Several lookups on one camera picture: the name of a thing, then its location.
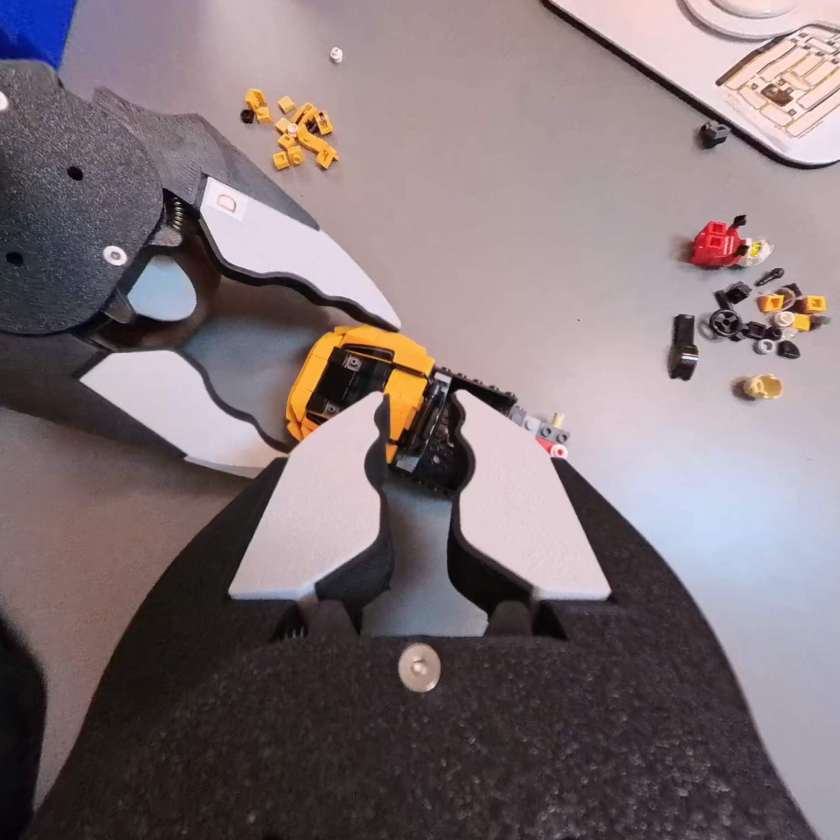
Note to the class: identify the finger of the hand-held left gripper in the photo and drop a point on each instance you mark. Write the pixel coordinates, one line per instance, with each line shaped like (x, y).
(170, 400)
(282, 243)

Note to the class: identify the red lego minifigure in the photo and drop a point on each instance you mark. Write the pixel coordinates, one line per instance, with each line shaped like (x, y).
(712, 246)

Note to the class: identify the yellow lego car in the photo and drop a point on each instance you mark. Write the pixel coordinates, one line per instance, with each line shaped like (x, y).
(367, 338)

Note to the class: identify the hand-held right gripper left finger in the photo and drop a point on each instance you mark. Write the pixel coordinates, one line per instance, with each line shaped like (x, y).
(315, 505)

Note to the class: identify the sticker sheet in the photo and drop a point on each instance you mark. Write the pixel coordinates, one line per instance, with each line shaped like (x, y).
(787, 79)

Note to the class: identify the small black lego piece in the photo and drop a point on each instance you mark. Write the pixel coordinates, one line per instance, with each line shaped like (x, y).
(714, 134)

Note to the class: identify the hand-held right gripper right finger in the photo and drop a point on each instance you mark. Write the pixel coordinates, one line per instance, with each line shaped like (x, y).
(525, 512)

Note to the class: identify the blue plastic bin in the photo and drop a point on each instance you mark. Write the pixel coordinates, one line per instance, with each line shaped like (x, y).
(33, 29)

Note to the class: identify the pile of small lego pieces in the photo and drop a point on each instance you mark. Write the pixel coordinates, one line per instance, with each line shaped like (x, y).
(725, 321)

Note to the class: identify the pile of yellow lego bricks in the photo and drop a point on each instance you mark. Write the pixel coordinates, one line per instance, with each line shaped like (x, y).
(305, 134)

